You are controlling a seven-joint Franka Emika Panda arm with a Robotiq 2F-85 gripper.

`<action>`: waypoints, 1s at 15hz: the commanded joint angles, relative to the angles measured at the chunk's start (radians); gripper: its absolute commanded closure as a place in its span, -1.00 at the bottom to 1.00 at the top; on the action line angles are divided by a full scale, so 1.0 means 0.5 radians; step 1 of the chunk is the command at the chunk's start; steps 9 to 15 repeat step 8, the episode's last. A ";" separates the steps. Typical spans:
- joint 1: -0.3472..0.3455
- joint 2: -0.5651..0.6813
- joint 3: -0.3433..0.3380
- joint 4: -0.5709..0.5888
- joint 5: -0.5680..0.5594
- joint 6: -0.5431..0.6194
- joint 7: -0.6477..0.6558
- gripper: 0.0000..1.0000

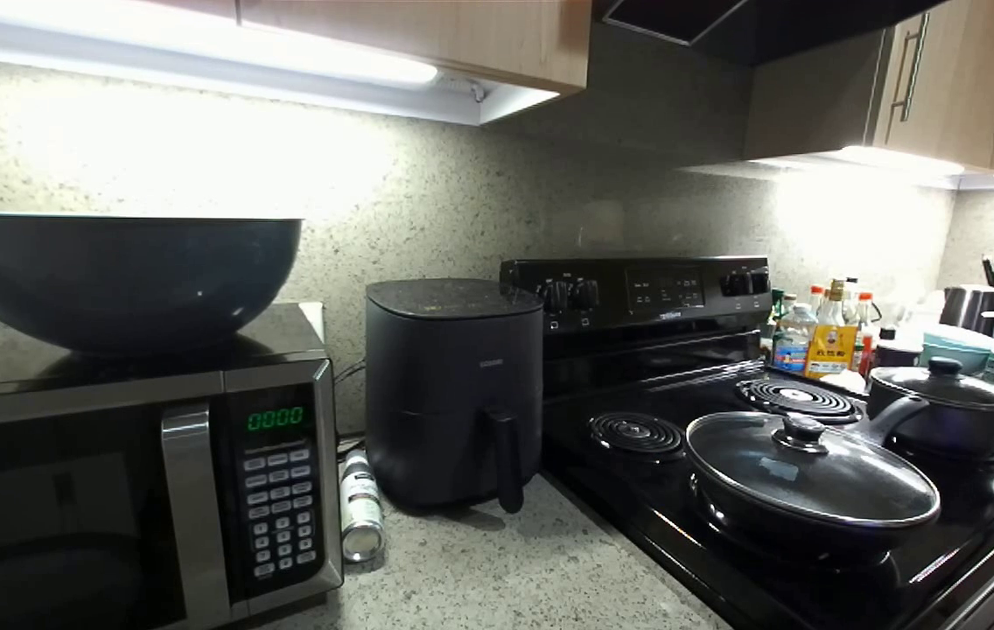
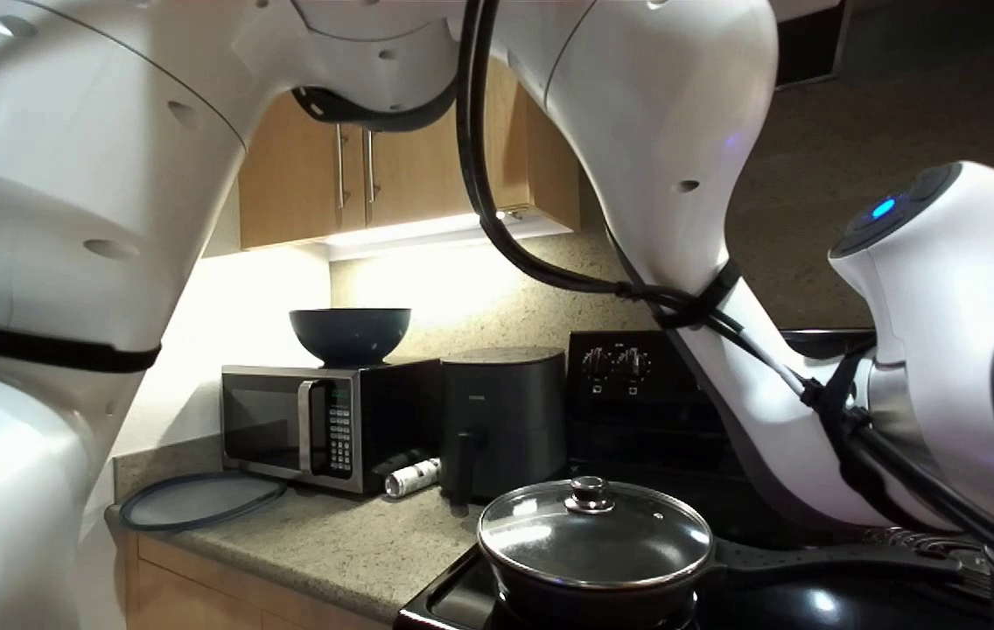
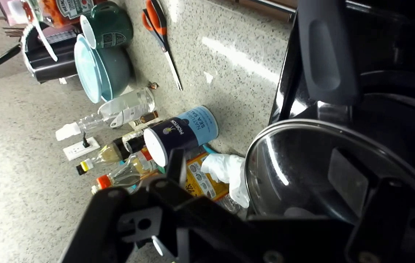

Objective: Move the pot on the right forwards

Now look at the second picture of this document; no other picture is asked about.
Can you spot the wooden base cabinet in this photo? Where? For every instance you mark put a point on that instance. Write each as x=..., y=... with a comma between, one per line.
x=204, y=590

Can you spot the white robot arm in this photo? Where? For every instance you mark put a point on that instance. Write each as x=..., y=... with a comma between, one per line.
x=80, y=175

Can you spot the black electric stove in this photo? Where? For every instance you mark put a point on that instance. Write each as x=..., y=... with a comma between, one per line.
x=625, y=422

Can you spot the gray round plate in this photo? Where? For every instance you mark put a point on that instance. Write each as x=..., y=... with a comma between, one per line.
x=200, y=500

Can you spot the dark round bowl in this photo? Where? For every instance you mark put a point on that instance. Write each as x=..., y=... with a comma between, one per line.
x=351, y=334

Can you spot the under cabinet light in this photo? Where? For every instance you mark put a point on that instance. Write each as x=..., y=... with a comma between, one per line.
x=403, y=234

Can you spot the stainless steel microwave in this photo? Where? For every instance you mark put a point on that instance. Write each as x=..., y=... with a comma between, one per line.
x=276, y=432

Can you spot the clear salt shaker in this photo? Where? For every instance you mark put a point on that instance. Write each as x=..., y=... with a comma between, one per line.
x=416, y=478

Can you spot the black range hood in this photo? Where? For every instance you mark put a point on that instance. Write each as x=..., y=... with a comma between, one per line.
x=930, y=28

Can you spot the black frying pan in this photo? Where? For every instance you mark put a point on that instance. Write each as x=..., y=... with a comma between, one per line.
x=591, y=603

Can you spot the black air fryer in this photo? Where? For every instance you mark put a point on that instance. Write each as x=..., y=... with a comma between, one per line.
x=516, y=422

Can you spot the large glass pan lid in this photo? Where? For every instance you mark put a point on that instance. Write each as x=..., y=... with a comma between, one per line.
x=591, y=543

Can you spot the wooden upper cabinet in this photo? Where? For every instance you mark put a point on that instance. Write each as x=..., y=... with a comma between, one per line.
x=290, y=175

